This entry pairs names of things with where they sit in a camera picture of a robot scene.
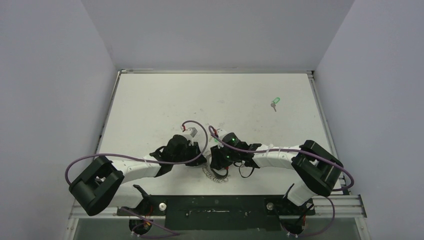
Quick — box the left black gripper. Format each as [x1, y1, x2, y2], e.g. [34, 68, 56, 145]
[172, 142, 207, 167]

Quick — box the large keyring with small rings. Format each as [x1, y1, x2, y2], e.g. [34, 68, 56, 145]
[201, 163, 229, 183]

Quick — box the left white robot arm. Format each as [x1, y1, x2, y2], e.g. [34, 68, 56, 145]
[68, 134, 207, 216]

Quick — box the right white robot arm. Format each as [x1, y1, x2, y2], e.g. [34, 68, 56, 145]
[210, 132, 344, 215]

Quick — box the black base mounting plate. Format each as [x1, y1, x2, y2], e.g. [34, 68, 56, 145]
[131, 195, 316, 231]

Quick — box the key with green tag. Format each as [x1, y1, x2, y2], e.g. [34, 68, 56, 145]
[270, 97, 281, 112]

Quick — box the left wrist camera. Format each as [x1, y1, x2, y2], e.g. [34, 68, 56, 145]
[182, 127, 198, 140]

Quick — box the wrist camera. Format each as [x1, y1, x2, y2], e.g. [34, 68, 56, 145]
[182, 127, 198, 140]
[214, 128, 228, 141]

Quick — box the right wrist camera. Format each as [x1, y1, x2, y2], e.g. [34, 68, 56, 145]
[214, 128, 228, 141]

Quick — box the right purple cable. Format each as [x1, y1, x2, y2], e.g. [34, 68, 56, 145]
[208, 125, 355, 238]

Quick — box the purple cable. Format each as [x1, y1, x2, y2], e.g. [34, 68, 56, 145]
[208, 125, 355, 238]
[64, 120, 210, 239]

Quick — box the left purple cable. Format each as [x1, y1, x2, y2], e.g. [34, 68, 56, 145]
[64, 120, 210, 239]

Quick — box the aluminium frame rail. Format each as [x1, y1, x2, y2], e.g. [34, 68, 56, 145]
[68, 194, 368, 220]

